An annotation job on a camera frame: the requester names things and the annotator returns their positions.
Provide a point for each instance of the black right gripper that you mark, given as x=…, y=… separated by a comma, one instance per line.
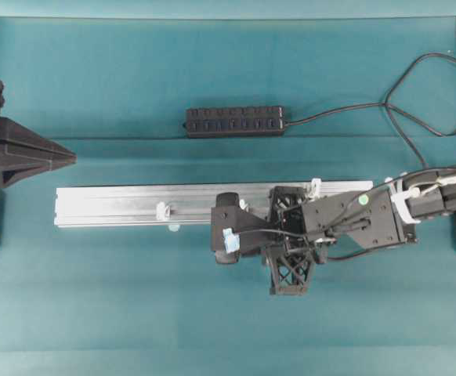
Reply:
x=292, y=256

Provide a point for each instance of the black USB hub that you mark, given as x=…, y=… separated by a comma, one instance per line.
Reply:
x=217, y=122

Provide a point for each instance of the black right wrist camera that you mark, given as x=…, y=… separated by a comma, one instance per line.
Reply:
x=236, y=233

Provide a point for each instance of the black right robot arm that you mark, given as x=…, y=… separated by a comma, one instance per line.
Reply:
x=350, y=225

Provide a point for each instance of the aluminium extrusion rail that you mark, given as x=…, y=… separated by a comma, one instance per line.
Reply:
x=183, y=204

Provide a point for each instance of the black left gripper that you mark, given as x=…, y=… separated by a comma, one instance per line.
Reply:
x=19, y=168

